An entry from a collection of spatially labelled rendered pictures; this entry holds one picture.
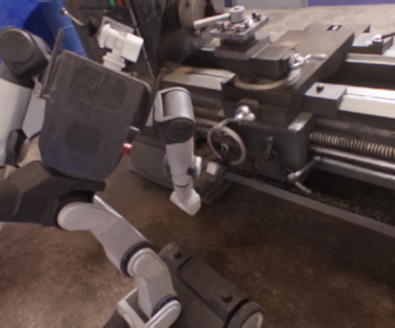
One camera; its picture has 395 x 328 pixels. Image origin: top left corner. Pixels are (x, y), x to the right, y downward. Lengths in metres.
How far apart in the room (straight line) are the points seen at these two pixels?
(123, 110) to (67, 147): 0.17
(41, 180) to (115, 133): 0.24
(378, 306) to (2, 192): 1.56
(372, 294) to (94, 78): 1.53
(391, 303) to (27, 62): 1.69
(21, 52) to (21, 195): 0.36
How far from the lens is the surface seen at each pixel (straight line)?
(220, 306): 1.68
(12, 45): 1.07
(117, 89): 0.93
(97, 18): 2.21
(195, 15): 1.92
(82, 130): 0.96
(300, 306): 1.89
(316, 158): 1.62
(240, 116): 1.45
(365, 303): 1.92
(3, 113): 1.12
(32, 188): 1.05
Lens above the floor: 1.64
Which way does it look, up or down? 38 degrees down
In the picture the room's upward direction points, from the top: 17 degrees counter-clockwise
